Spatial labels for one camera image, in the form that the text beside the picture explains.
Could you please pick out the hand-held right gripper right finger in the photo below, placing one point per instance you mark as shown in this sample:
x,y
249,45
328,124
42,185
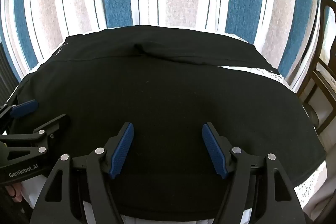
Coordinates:
x,y
214,150

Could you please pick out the black pants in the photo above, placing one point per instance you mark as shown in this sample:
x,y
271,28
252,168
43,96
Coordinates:
x,y
162,98

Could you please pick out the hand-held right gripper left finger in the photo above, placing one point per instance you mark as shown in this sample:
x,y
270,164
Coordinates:
x,y
122,150

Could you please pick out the white lace-edged tablecloth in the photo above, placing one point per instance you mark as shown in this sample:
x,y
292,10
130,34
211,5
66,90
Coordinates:
x,y
307,184

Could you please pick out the person's left hand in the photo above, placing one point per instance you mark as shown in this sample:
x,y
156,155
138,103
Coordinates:
x,y
13,191

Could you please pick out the dark wooden chair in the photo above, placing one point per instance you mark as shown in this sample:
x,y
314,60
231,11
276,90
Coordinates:
x,y
316,56

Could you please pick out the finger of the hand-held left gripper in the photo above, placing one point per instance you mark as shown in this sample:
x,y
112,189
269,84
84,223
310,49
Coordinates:
x,y
56,123
25,108

